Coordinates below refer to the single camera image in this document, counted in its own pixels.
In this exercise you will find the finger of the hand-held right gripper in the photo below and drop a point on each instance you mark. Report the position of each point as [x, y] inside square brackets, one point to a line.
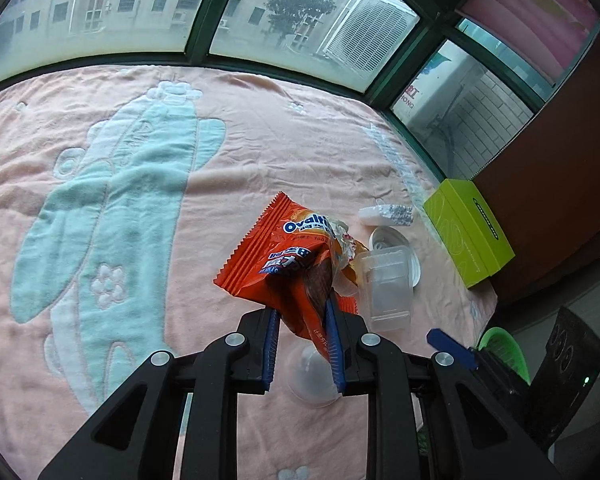
[450, 346]

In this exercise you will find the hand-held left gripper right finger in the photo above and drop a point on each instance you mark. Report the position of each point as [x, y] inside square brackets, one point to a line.
[335, 350]

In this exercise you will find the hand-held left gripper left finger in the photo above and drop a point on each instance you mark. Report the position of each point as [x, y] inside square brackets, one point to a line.
[271, 350]

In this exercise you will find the clear round plastic lid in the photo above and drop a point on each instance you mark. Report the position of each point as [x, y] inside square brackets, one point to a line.
[305, 375]

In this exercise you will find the green plastic basket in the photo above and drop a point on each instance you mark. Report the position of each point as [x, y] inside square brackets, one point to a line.
[510, 347]

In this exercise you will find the orange snack wrapper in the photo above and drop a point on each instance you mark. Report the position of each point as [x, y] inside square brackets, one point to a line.
[260, 260]

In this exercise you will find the white round plastic lid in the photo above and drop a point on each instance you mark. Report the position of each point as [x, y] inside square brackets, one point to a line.
[387, 237]

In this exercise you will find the clear rectangular plastic container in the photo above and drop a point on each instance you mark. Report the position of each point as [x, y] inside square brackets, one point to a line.
[387, 290]

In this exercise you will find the green cardboard box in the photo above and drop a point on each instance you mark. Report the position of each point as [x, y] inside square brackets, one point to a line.
[460, 230]

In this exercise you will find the small white speckled packet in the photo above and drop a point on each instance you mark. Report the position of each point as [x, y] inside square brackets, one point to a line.
[380, 215]

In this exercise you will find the brown wooden cabinet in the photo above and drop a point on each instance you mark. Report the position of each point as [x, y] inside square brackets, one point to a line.
[555, 185]

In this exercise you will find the pink printed blanket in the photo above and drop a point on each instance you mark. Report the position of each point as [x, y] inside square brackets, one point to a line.
[130, 185]

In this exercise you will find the white labelled air conditioner unit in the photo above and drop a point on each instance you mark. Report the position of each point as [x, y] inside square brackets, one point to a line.
[480, 110]

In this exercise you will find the louvred outdoor air conditioner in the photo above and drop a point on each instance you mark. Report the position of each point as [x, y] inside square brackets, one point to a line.
[370, 35]

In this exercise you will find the pink curtain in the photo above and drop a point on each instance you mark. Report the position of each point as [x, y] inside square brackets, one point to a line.
[530, 10]

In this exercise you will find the tree outside window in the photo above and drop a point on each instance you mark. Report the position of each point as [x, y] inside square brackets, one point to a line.
[300, 5]

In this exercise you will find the apartment building outside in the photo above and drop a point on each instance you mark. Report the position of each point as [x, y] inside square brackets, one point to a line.
[130, 0]

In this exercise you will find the green window frame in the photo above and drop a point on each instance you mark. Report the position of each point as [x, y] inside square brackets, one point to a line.
[200, 45]

